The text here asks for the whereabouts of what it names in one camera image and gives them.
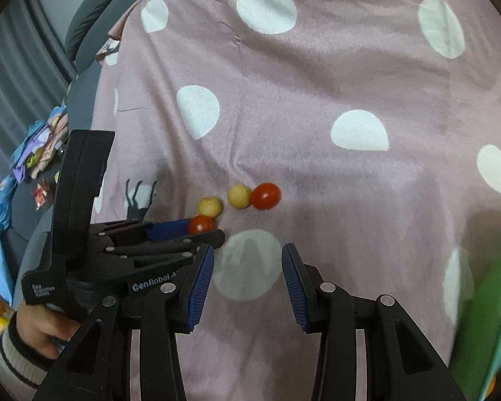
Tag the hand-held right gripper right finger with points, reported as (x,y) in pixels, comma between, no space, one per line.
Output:
(296,288)

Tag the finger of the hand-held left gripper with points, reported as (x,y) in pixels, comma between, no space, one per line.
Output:
(200,243)
(169,229)

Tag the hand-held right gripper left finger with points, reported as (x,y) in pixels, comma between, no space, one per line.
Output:
(198,288)

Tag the red cherry tomato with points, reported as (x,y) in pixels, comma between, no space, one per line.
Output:
(266,195)
(200,224)

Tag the small yellow tomato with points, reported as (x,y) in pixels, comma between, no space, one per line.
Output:
(210,206)
(239,196)

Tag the green plastic bowl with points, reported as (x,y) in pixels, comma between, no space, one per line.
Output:
(488,321)

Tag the person's left forearm striped sleeve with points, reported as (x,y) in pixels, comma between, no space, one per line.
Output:
(16,359)

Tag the person's left hand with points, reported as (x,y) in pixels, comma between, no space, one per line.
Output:
(37,328)

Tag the red snack packet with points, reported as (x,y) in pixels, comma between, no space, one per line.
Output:
(41,194)

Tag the blue cloth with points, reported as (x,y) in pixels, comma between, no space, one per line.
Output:
(0,234)

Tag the pile of colourful clothes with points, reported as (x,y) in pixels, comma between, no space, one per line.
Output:
(41,146)

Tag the orange yellow packet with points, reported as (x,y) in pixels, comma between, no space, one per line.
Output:
(2,317)

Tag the grey curtain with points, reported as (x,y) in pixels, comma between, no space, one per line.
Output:
(21,71)

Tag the grey sofa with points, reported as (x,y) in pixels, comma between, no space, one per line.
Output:
(96,12)

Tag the pink polka dot blanket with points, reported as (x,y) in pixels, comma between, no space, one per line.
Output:
(317,71)

